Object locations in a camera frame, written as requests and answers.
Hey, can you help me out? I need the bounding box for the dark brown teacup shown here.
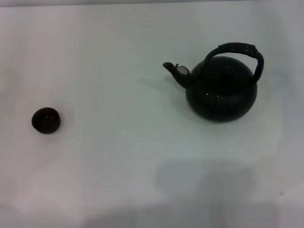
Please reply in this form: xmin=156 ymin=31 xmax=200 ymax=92
xmin=30 ymin=107 xmax=63 ymax=135

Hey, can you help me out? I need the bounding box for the black round teapot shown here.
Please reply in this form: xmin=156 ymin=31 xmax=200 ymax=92
xmin=162 ymin=42 xmax=265 ymax=124

